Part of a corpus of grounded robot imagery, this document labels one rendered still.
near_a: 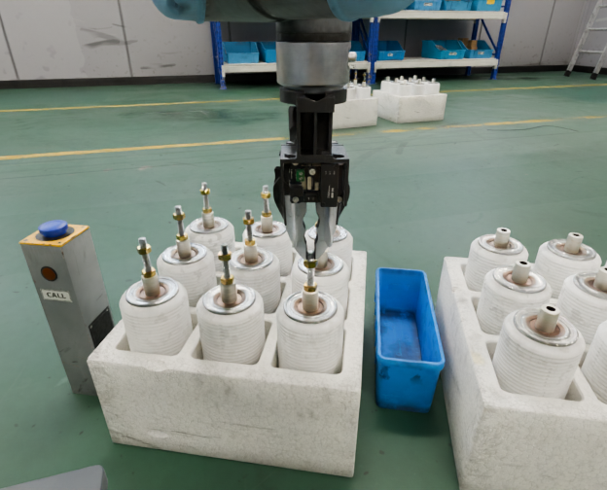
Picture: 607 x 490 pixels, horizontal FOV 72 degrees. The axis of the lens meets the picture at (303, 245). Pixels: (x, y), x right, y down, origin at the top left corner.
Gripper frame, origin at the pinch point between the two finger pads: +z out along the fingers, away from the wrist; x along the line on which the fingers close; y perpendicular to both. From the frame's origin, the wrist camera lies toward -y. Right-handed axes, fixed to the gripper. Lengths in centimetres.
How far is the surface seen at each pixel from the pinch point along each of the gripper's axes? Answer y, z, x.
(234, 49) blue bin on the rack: -500, -5, -70
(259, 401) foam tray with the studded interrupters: 7.0, 20.3, -7.2
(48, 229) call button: -9.1, 1.4, -39.1
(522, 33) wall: -636, -22, 342
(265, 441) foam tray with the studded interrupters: 7.1, 28.6, -6.7
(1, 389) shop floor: -10, 34, -57
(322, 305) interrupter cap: 0.4, 9.1, 1.8
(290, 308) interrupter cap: 1.3, 8.9, -2.8
